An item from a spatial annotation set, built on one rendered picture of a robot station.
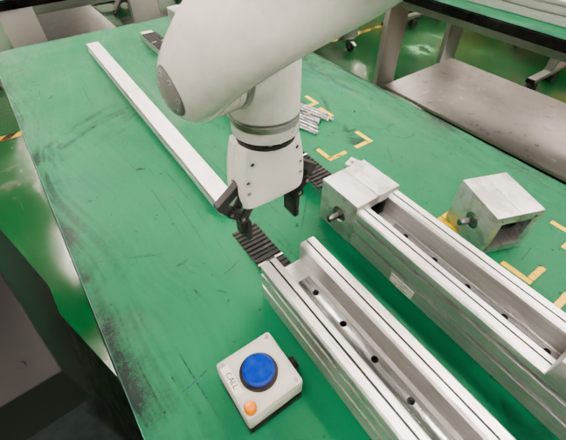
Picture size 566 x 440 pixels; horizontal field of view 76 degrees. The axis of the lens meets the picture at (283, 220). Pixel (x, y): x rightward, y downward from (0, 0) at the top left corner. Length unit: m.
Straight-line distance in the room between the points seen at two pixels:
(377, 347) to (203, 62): 0.40
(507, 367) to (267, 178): 0.40
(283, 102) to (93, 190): 0.56
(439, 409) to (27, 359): 0.47
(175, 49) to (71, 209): 0.57
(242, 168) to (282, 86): 0.11
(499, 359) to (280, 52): 0.47
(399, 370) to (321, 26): 0.41
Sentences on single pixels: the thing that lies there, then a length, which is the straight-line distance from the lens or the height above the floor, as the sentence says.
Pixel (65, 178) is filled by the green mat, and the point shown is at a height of 0.78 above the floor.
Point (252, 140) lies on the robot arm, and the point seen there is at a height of 1.06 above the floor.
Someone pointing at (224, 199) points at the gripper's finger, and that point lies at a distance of 0.48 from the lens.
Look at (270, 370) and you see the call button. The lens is 0.47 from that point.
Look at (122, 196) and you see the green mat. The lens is 0.82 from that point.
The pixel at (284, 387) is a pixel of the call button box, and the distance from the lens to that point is 0.48.
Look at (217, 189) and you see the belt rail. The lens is 0.74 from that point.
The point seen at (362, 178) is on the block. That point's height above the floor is 0.87.
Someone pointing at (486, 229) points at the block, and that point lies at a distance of 0.70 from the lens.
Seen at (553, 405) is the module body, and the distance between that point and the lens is 0.58.
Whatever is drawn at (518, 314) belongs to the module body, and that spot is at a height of 0.83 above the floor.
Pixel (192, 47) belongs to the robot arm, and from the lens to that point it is 0.30.
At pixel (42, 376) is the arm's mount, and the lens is 0.52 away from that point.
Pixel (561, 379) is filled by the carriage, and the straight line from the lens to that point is 0.54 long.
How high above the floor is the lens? 1.29
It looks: 47 degrees down
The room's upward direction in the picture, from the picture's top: straight up
